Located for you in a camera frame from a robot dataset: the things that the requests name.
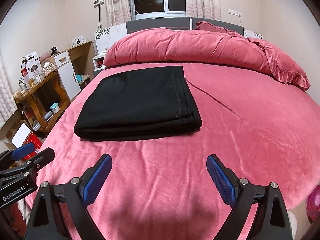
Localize grey headboard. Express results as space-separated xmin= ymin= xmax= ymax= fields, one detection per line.
xmin=126 ymin=17 xmax=244 ymax=37

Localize printed cardboard box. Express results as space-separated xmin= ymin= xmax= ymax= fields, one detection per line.
xmin=19 ymin=51 xmax=43 ymax=80

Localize red box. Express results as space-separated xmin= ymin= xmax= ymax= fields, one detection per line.
xmin=24 ymin=130 xmax=43 ymax=155

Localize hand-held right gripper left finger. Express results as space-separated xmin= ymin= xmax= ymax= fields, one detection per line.
xmin=25 ymin=153 xmax=113 ymax=240

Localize white cardboard sheet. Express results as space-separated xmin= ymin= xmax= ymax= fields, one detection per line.
xmin=11 ymin=122 xmax=32 ymax=150

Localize pink duvet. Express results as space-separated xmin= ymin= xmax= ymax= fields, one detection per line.
xmin=103 ymin=29 xmax=273 ymax=75

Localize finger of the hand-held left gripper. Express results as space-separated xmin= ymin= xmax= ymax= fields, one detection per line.
xmin=0 ymin=147 xmax=55 ymax=175
xmin=0 ymin=142 xmax=36 ymax=167

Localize wooden side table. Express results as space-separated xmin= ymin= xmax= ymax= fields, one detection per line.
xmin=14 ymin=71 xmax=70 ymax=132

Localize white nightstand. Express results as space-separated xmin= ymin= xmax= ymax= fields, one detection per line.
xmin=92 ymin=55 xmax=108 ymax=80

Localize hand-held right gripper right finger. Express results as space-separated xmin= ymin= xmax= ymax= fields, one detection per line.
xmin=206 ymin=154 xmax=293 ymax=240

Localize pink ruffled pillow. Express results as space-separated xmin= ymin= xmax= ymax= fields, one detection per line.
xmin=196 ymin=20 xmax=240 ymax=34
xmin=246 ymin=37 xmax=311 ymax=92

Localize wooden desk with white doors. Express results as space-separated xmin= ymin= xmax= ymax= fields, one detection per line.
xmin=54 ymin=41 xmax=94 ymax=100

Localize black pants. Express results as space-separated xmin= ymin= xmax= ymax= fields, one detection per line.
xmin=74 ymin=66 xmax=202 ymax=142

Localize white leaf print panel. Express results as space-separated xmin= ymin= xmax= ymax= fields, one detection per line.
xmin=94 ymin=25 xmax=128 ymax=57
xmin=244 ymin=29 xmax=264 ymax=40

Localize hanging cable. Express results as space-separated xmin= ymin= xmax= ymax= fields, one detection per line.
xmin=97 ymin=0 xmax=104 ymax=32

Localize pink bed sheet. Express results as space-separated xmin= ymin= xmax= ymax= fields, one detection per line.
xmin=25 ymin=62 xmax=320 ymax=240

